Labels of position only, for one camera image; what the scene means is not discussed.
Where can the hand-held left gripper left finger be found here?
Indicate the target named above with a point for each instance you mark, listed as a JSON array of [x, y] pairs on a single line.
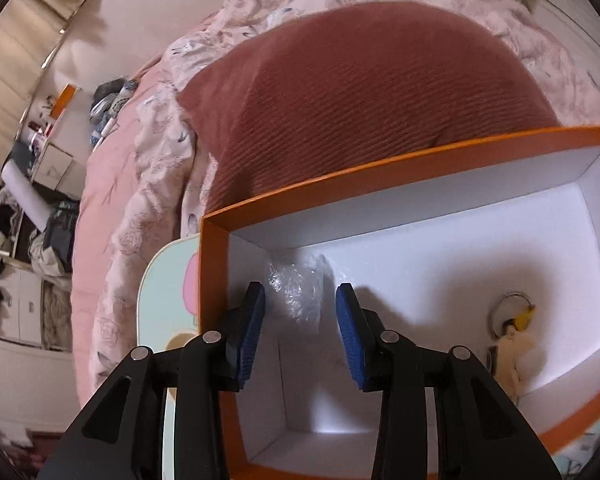
[[252, 330]]

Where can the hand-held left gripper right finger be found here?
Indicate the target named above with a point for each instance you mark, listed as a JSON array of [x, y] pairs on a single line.
[[350, 340]]

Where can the clear plastic wrap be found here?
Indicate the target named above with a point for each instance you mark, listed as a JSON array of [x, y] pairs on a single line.
[[295, 290]]

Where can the orange cardboard box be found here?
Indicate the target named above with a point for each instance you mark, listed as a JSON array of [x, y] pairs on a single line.
[[430, 260]]

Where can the mint cartoon lap table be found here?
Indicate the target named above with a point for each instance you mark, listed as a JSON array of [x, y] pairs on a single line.
[[165, 290]]

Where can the pink floral duvet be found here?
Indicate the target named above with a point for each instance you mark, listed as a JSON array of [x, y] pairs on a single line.
[[155, 160]]

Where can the pink bed sheet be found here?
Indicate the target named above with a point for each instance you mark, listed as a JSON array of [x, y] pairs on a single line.
[[110, 175]]

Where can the dark bag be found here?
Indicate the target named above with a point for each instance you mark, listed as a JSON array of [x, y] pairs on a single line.
[[60, 230]]

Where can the white drawer cabinet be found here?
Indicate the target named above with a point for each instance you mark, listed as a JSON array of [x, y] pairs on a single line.
[[22, 305]]

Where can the white nightstand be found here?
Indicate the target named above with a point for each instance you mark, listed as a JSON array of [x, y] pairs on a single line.
[[55, 167]]

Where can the white paper roll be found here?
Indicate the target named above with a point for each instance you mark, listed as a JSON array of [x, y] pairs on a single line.
[[25, 192]]

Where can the blue and white clothes pile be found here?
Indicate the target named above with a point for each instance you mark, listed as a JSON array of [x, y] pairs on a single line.
[[110, 105]]

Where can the messy clothes heap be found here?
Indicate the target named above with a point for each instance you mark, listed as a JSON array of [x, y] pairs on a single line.
[[5, 215]]

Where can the cluster of small bottles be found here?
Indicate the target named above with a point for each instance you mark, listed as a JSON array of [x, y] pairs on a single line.
[[35, 132]]

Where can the small orange box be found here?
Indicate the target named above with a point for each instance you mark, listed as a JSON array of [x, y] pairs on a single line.
[[62, 102]]

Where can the white padded headboard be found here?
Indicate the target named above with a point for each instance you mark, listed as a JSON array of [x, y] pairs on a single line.
[[155, 20]]

